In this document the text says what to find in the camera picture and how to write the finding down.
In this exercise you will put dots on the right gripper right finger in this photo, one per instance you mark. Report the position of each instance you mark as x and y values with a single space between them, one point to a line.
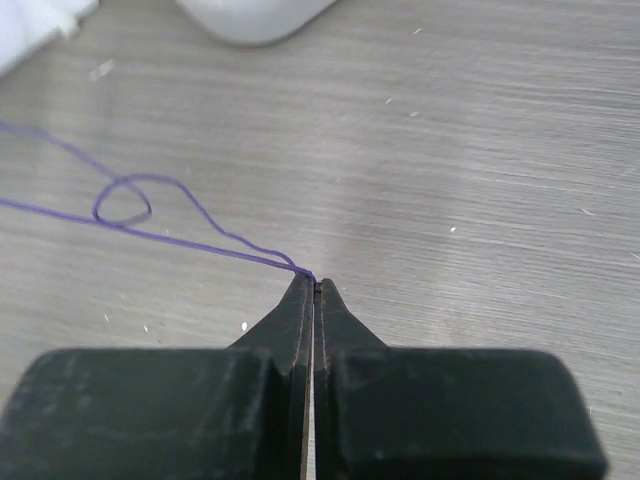
385 412

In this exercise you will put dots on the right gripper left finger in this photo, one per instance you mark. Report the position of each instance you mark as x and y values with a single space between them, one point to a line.
239 412

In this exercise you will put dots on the white fruit basket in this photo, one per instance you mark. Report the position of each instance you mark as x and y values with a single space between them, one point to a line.
253 22

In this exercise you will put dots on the white compartment tray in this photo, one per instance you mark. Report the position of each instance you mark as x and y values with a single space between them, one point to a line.
27 26

